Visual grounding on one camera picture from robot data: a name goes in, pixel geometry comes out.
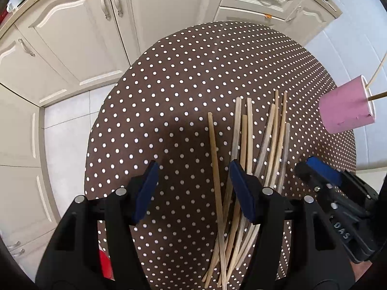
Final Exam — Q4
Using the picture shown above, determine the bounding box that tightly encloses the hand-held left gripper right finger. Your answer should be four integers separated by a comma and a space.
228, 159, 356, 290

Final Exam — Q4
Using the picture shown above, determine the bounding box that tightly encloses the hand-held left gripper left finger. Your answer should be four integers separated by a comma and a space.
36, 160, 160, 290

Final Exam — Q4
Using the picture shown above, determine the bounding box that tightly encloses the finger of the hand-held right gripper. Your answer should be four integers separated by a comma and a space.
306, 156, 374, 200
295, 161, 336, 212

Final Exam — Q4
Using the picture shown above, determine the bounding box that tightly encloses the pink cup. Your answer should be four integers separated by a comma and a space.
318, 75, 377, 135

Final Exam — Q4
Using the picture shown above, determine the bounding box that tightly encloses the pile of bamboo chopsticks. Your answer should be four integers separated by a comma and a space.
201, 89, 291, 289

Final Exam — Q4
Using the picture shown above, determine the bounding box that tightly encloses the red plastic object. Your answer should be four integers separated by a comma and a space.
97, 249, 115, 281

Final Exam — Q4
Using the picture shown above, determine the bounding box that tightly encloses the cream corner cabinet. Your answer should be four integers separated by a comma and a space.
0, 83, 62, 266

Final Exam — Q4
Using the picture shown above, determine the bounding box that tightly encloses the cream cabinet door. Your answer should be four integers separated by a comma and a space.
284, 0, 343, 46
15, 0, 131, 97
0, 26, 71, 106
106, 0, 232, 67

